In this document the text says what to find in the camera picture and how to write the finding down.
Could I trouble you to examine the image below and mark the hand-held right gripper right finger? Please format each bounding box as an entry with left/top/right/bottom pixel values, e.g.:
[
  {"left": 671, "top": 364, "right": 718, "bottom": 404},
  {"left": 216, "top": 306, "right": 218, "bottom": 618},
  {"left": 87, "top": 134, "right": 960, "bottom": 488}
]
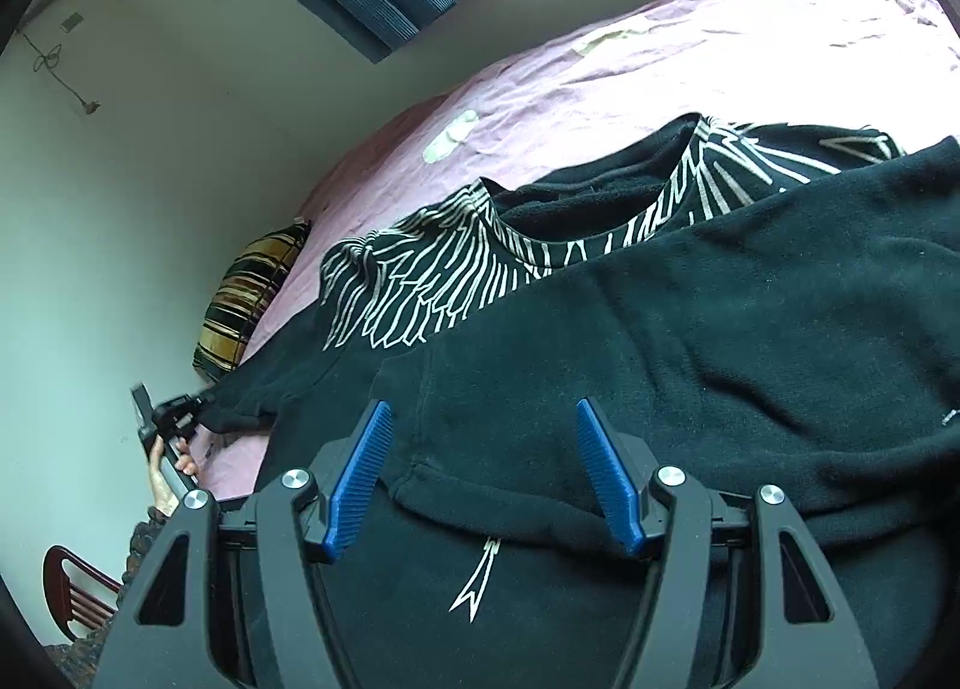
[{"left": 575, "top": 399, "right": 878, "bottom": 689}]

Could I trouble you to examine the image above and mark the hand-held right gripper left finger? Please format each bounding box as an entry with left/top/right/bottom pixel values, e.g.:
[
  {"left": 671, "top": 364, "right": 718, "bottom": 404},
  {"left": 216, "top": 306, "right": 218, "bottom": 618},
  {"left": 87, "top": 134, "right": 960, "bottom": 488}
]
[{"left": 94, "top": 400, "right": 392, "bottom": 689}]

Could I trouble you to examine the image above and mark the black sweater with white print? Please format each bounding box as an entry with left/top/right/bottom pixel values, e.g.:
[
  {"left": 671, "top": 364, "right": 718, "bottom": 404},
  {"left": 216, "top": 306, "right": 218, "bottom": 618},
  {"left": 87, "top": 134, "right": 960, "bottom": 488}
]
[{"left": 199, "top": 113, "right": 960, "bottom": 689}]

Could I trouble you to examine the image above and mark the person's left hand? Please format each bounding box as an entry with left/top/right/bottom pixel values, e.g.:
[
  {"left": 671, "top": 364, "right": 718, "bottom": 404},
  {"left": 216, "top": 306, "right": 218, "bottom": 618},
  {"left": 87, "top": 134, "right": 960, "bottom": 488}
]
[{"left": 148, "top": 443, "right": 200, "bottom": 519}]

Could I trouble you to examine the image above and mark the striped yellow black pillow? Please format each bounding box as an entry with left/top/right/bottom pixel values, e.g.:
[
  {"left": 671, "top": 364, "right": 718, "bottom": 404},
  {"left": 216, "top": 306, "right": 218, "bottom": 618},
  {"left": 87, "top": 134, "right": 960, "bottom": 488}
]
[{"left": 193, "top": 220, "right": 312, "bottom": 384}]

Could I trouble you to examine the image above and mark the dark wooden chair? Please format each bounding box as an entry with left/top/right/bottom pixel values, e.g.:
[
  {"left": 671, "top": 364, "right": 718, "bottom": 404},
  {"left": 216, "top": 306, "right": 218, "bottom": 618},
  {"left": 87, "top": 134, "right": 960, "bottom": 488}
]
[{"left": 43, "top": 545, "right": 125, "bottom": 643}]

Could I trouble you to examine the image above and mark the pink bed sheet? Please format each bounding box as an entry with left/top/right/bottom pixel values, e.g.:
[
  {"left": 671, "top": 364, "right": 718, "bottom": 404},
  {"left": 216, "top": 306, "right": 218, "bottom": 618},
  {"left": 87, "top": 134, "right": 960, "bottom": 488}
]
[{"left": 187, "top": 0, "right": 960, "bottom": 502}]

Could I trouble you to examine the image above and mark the wall cable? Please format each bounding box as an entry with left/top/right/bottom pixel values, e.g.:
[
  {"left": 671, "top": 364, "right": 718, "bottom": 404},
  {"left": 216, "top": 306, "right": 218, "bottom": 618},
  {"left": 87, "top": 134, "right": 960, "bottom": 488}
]
[{"left": 19, "top": 27, "right": 103, "bottom": 117}]

